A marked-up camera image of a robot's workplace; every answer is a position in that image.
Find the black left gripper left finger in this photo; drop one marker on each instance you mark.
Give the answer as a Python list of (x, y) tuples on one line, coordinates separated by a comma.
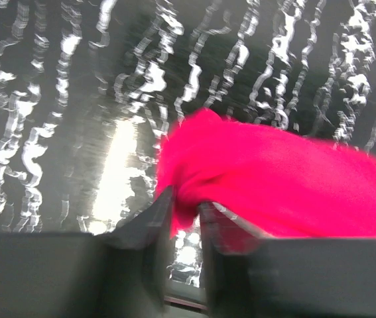
[(116, 274)]

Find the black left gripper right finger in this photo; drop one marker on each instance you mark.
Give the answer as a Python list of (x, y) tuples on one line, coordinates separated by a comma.
[(248, 275)]

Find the red t shirt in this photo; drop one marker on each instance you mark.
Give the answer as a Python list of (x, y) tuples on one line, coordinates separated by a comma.
[(286, 185)]

